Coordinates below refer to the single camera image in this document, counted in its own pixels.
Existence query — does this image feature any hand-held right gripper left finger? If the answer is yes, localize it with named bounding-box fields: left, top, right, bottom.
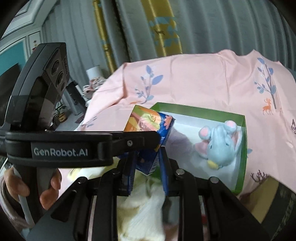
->
left=25, top=152, right=139, bottom=241

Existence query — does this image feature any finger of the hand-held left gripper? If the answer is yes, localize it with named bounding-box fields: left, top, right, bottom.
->
left=112, top=130, right=163, bottom=161

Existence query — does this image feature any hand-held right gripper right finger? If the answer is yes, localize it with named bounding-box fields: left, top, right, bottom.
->
left=159, top=147, right=271, bottom=241

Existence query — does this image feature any orange and blue printed packet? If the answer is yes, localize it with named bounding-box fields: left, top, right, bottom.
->
left=117, top=105, right=176, bottom=176

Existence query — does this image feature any cream knitted cloth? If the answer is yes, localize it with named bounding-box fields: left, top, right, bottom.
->
left=115, top=170, right=167, bottom=241

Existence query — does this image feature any green cardboard box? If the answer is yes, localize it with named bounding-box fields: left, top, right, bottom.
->
left=149, top=101, right=246, bottom=195

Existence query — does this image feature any person's left hand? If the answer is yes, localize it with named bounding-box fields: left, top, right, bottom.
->
left=3, top=167, right=63, bottom=209

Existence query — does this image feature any small potted plant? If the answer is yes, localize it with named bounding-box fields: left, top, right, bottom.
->
left=53, top=104, right=68, bottom=123

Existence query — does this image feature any black stand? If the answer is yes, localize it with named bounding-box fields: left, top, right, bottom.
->
left=65, top=80, right=88, bottom=115

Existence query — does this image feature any light blue elephant plush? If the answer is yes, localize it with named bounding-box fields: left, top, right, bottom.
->
left=194, top=119, right=244, bottom=171

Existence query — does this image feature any floral cloth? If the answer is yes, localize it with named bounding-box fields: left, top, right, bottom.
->
left=82, top=76, right=108, bottom=100

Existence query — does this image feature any white cylindrical container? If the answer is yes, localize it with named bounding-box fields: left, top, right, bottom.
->
left=86, top=65, right=102, bottom=82

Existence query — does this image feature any pink printed bed sheet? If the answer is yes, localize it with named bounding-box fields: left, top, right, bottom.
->
left=58, top=49, right=296, bottom=241

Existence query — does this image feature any yellow patterned curtain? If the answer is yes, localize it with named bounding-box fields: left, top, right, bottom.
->
left=92, top=0, right=181, bottom=73

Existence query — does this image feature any grey curtain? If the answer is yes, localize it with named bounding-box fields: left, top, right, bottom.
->
left=43, top=0, right=296, bottom=72

